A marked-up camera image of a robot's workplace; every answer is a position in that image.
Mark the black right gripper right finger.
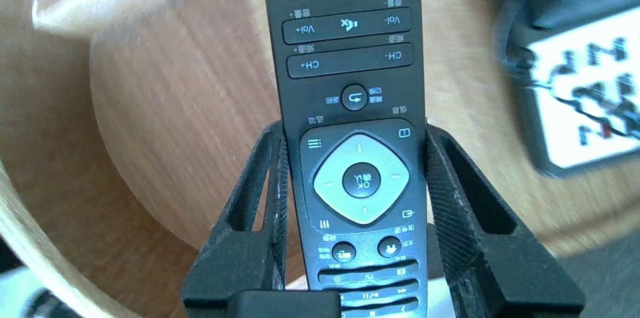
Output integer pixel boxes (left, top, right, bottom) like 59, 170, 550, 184
425, 125, 586, 318

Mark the black tv remote control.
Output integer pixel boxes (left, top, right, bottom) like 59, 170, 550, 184
260, 0, 428, 318

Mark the round wooden bedside table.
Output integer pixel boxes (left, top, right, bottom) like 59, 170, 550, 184
90, 0, 640, 259

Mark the black and white telephone base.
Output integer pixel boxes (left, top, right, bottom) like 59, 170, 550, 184
515, 8, 640, 179

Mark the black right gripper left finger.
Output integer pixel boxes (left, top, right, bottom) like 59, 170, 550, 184
182, 120, 291, 310

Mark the round wooden side table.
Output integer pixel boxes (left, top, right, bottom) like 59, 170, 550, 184
0, 0, 261, 318

